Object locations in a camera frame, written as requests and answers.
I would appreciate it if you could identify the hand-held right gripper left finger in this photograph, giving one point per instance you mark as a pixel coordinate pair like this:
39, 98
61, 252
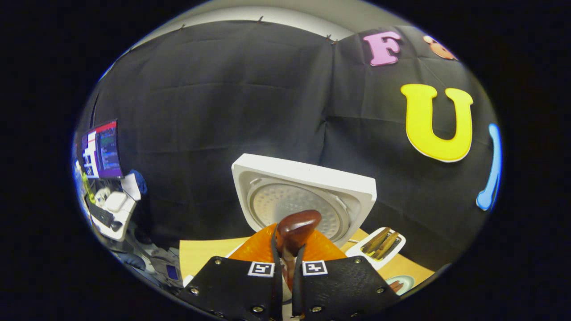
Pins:
232, 285

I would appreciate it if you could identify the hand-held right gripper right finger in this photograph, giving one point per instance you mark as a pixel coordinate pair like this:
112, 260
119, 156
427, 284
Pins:
343, 285

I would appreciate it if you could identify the brown wooden spoon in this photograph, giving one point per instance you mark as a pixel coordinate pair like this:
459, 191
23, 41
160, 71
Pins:
296, 229

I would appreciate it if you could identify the white rice cooker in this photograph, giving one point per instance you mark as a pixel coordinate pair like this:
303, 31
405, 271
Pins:
308, 178

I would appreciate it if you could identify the white toaster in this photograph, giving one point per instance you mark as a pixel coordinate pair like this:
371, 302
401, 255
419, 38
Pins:
357, 249

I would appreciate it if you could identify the brown meat slice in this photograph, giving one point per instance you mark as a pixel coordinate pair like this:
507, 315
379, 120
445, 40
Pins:
396, 286

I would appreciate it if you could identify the toasted bread slice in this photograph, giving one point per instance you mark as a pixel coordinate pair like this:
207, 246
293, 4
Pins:
374, 240
387, 246

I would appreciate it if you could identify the light green plate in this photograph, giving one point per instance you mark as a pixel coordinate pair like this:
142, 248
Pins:
407, 281

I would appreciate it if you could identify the white computer desk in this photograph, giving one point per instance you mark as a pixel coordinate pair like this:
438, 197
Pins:
122, 214

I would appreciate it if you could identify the black keyboard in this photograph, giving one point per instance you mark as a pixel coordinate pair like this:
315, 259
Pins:
101, 215

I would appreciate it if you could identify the black backdrop cloth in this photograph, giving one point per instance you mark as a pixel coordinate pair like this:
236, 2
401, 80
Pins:
214, 111

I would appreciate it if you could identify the computer monitor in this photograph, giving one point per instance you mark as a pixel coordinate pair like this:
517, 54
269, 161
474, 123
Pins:
103, 151

